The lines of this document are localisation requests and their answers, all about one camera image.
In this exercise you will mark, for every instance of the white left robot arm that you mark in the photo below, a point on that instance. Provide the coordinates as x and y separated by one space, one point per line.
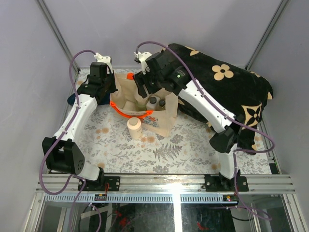
61 151

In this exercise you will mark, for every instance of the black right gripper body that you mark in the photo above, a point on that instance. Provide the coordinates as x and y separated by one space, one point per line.
152 82

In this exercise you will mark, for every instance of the beige canvas tote bag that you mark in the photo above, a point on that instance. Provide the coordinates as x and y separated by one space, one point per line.
160 122

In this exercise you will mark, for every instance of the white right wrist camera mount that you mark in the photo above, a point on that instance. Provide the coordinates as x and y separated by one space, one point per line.
141 59

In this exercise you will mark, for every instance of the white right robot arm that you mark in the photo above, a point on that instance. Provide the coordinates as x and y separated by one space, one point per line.
225 123

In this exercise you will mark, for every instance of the aluminium front rail frame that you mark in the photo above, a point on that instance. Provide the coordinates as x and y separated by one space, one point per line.
197 188

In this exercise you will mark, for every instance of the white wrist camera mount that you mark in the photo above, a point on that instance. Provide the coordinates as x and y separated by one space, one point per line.
141 59
103 59

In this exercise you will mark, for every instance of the white square bottle black cap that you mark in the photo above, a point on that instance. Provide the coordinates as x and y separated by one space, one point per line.
152 103

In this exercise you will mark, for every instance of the clear square bottle black cap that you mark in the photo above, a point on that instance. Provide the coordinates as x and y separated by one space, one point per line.
161 104

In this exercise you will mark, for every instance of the dark blue cloth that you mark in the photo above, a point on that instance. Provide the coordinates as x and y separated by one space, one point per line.
72 99

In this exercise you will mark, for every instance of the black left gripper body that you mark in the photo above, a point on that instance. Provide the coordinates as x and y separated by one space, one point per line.
109 83

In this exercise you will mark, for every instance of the short beige cylindrical bottle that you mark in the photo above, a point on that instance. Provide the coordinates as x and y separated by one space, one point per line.
129 106

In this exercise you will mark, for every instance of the floral patterned table mat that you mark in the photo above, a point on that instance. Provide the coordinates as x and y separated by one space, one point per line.
105 142

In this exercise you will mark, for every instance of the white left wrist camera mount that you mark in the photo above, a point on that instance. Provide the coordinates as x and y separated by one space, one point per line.
103 59

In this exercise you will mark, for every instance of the green cylindrical bottle beige cap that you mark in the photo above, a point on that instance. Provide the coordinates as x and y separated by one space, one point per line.
141 104

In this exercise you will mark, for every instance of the black floral plush blanket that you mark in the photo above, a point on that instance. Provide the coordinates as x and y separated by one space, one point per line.
239 91

